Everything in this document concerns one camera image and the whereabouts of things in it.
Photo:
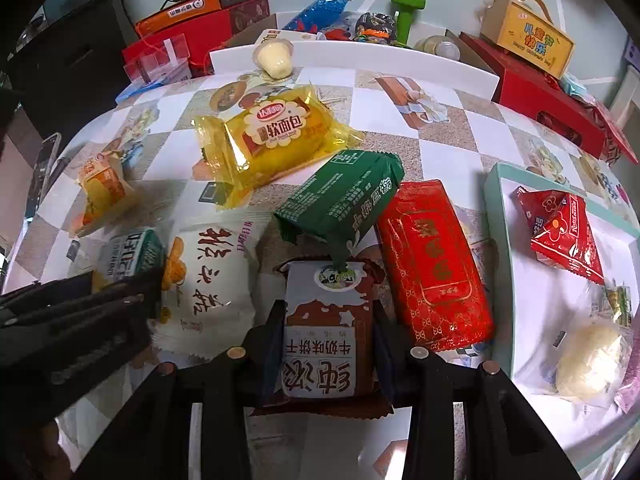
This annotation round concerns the small teal white packet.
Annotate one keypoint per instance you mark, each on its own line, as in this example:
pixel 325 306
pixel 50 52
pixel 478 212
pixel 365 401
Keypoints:
pixel 127 250

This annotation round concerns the dark patterned pouch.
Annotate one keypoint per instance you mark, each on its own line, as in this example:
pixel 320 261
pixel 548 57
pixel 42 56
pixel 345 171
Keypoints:
pixel 375 22

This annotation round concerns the open cardboard box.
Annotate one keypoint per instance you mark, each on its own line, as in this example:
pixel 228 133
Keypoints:
pixel 470 47

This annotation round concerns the tape roll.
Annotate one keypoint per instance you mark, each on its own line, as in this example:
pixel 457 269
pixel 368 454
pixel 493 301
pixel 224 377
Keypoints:
pixel 444 46

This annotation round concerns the white tray with teal rim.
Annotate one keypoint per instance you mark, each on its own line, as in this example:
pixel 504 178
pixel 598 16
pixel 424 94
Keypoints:
pixel 505 310

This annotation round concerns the red toy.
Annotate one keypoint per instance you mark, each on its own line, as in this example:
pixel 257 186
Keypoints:
pixel 335 34

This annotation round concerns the cream pudding cup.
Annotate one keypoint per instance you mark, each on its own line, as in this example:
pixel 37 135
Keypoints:
pixel 274 60

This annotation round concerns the blue bead bottle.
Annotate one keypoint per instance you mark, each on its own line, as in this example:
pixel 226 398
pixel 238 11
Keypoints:
pixel 315 10

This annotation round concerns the green biscuit packet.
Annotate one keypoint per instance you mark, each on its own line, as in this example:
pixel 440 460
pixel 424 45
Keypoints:
pixel 340 195

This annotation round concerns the black smartphone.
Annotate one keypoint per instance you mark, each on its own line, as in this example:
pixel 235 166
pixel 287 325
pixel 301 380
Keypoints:
pixel 50 167

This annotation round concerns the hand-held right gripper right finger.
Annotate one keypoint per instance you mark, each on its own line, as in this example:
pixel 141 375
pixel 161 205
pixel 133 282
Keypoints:
pixel 382 360

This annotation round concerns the white foam board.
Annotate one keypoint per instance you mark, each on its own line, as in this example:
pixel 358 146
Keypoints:
pixel 380 60

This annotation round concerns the red pack with gold print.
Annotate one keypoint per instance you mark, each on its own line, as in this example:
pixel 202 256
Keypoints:
pixel 435 270

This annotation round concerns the white yellow card box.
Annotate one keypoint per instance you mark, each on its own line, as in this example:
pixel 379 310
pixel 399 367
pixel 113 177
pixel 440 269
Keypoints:
pixel 275 36

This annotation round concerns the white packet with orange print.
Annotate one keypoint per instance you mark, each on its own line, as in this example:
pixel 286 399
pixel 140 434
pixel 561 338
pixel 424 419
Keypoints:
pixel 210 280

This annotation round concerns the small orange yellow packet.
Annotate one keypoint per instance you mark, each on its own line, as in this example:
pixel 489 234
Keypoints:
pixel 100 190

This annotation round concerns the pink snack packet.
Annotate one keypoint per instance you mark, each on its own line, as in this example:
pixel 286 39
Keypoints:
pixel 629 380

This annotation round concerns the clear plastic box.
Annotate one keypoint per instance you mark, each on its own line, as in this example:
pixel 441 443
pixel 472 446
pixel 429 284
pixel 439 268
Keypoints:
pixel 155 57

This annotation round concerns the white side table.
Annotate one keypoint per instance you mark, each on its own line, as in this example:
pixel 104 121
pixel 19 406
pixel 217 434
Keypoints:
pixel 625 80

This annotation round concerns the black cabinet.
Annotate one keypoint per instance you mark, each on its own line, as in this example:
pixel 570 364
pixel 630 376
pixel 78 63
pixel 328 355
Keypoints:
pixel 65 50

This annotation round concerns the light blue packet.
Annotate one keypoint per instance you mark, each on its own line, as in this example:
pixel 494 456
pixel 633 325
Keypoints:
pixel 574 85

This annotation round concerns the green dumbbell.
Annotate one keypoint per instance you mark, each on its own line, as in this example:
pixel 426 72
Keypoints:
pixel 406 15

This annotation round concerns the small red snack packet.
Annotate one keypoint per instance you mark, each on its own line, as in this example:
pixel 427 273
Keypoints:
pixel 565 235

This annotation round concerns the brown white biscuit packet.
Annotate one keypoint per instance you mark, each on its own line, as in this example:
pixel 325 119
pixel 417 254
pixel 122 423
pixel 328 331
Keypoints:
pixel 325 340

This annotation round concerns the red box with picture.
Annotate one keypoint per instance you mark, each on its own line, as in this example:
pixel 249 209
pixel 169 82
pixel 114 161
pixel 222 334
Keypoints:
pixel 250 15

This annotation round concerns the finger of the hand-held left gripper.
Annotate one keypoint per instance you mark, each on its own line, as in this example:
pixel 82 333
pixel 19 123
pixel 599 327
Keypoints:
pixel 127 305
pixel 130 280

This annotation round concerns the large red gift box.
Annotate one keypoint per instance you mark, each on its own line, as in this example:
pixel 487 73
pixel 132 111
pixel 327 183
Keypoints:
pixel 530 95

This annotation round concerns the orange carton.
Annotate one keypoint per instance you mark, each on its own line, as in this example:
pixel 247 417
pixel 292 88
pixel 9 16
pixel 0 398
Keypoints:
pixel 180 12

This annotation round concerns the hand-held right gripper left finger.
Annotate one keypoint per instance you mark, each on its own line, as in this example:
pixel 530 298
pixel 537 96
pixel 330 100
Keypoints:
pixel 272 355

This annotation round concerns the red patterned box lid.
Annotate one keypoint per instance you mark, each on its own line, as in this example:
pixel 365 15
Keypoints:
pixel 617 135

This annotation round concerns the yellow bread packet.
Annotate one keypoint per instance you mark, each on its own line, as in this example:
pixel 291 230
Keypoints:
pixel 280 140

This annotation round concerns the blue white paper pack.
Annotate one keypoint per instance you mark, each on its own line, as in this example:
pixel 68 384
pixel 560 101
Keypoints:
pixel 140 89

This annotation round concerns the plain red box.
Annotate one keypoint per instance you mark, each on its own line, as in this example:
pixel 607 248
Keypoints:
pixel 200 35

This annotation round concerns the clear packet with white cake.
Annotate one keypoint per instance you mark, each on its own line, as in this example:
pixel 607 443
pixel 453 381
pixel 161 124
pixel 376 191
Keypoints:
pixel 590 355

